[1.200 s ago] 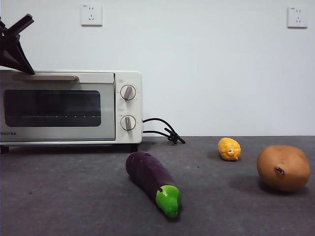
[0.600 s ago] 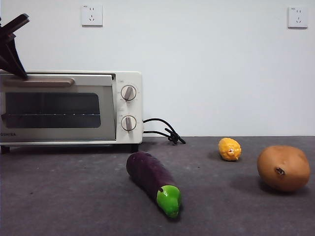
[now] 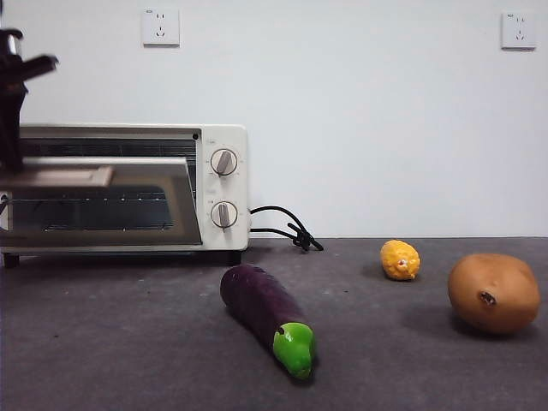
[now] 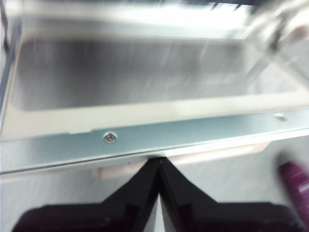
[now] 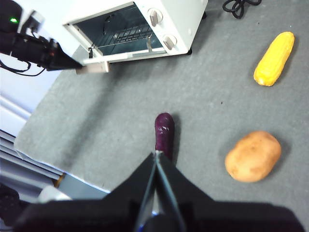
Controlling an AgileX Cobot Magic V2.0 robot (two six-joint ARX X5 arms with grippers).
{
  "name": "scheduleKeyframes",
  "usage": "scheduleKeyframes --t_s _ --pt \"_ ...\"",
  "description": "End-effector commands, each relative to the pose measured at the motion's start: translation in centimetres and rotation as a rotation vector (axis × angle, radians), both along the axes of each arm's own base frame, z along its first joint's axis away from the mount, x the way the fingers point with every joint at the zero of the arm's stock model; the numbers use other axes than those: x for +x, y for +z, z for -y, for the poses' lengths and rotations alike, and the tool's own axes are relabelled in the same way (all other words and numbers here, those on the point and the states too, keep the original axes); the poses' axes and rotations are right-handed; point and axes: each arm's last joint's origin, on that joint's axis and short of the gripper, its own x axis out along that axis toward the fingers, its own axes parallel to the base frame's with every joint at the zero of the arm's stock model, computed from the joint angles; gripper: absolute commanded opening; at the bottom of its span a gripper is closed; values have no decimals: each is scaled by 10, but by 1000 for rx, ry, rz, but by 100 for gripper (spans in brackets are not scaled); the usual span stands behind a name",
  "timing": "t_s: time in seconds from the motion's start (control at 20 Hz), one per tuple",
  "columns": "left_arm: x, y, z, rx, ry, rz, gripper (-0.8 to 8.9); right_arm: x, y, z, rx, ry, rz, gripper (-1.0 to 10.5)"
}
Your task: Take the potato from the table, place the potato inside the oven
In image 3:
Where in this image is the white toaster oven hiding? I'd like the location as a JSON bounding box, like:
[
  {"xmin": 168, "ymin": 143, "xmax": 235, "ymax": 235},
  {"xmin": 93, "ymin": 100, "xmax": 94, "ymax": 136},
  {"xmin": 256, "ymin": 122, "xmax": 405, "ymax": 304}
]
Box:
[{"xmin": 0, "ymin": 123, "xmax": 250, "ymax": 269}]

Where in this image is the white wall socket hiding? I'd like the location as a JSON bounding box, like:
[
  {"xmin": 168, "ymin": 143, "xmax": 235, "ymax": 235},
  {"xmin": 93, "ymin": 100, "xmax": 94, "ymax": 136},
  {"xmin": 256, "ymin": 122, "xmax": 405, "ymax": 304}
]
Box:
[
  {"xmin": 501, "ymin": 10, "xmax": 538, "ymax": 51},
  {"xmin": 141, "ymin": 8, "xmax": 182, "ymax": 48}
]

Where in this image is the yellow corn cob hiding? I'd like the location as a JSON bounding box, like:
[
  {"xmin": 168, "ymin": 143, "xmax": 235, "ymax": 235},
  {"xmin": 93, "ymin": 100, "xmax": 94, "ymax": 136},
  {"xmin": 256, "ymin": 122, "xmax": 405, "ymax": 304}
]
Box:
[{"xmin": 379, "ymin": 239, "xmax": 422, "ymax": 283}]

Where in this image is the purple eggplant with green stem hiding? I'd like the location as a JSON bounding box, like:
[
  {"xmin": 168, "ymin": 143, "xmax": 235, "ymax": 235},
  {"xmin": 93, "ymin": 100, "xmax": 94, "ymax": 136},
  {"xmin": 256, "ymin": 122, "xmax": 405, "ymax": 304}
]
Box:
[{"xmin": 219, "ymin": 263, "xmax": 317, "ymax": 381}]

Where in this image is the beige oven knob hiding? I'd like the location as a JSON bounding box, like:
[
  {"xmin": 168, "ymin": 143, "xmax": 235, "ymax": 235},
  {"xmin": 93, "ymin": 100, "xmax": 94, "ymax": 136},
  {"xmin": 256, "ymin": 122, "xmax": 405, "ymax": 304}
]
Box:
[
  {"xmin": 210, "ymin": 147, "xmax": 240, "ymax": 177},
  {"xmin": 209, "ymin": 200, "xmax": 240, "ymax": 231}
]

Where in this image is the metal wire oven rack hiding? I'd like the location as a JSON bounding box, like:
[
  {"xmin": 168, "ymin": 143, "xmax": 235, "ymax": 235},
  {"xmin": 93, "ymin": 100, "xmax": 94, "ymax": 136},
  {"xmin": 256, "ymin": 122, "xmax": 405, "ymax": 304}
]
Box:
[{"xmin": 8, "ymin": 194, "xmax": 169, "ymax": 205}]

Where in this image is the white glass oven door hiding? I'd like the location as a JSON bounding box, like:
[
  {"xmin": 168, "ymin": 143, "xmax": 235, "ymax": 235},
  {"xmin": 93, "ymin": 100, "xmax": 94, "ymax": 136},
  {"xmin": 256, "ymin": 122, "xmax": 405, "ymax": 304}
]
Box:
[{"xmin": 0, "ymin": 156, "xmax": 205, "ymax": 250}]

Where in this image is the brown potato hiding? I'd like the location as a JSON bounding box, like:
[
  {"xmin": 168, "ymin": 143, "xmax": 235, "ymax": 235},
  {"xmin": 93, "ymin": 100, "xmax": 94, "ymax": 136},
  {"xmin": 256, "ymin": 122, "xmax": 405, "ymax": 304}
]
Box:
[{"xmin": 447, "ymin": 252, "xmax": 543, "ymax": 336}]

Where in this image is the black power cable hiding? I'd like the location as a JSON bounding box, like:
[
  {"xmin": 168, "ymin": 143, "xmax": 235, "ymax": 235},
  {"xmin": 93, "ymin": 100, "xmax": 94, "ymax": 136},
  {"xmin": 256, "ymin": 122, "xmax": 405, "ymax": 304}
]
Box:
[{"xmin": 248, "ymin": 205, "xmax": 325, "ymax": 253}]

